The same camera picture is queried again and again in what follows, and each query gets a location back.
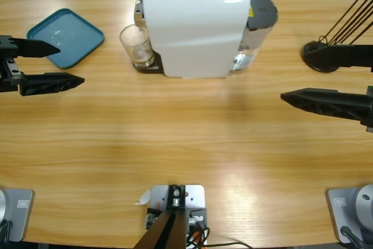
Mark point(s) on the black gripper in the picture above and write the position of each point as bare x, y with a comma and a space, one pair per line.
370, 115
6, 65

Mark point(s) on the clear glass cup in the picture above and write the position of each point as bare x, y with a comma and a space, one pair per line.
137, 47

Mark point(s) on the white capsule coffee machine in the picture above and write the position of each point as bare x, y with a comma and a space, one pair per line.
192, 33

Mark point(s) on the grey arm base with disc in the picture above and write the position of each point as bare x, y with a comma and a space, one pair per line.
339, 211
20, 211

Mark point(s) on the black capsule holder with rods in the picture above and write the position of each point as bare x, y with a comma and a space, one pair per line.
323, 68

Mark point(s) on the teal square tray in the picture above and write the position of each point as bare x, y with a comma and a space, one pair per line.
73, 30

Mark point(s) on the clear water tank dark lid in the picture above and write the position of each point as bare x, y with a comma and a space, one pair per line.
262, 10

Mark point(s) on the white paper tag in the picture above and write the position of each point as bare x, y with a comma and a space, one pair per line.
144, 198

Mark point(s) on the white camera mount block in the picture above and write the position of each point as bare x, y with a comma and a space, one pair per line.
195, 196

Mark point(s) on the dark camera post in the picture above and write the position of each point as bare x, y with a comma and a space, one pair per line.
163, 234

